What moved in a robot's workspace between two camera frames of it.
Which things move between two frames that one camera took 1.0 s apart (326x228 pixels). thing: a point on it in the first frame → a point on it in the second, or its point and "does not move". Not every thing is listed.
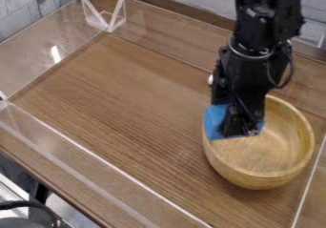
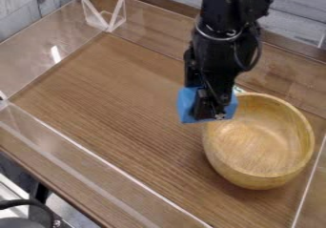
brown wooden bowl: [268, 159] does not move
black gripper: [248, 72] → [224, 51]
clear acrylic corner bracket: [101, 19] does not move
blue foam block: [215, 114] → [185, 97]
